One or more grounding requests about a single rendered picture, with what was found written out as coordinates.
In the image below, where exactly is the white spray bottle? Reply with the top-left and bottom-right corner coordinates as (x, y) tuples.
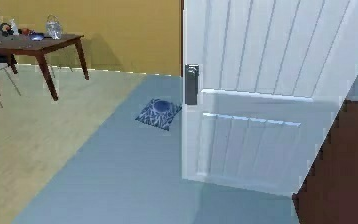
(8, 18), (20, 36)

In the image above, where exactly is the blue patterned floor cushion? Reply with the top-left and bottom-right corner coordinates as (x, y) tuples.
(135, 98), (183, 132)

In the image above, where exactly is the white panelled room door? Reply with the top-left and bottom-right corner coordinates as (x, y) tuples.
(181, 0), (358, 198)

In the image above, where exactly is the clear glass jar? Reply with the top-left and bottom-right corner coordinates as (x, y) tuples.
(45, 14), (64, 40)

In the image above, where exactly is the brown wooden table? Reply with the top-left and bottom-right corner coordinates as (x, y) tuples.
(0, 31), (90, 102)

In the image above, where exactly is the dark brown wooden cupboard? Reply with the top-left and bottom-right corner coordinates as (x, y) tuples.
(291, 98), (358, 224)

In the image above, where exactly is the grey door handle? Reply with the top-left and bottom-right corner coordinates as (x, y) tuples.
(184, 63), (200, 106)

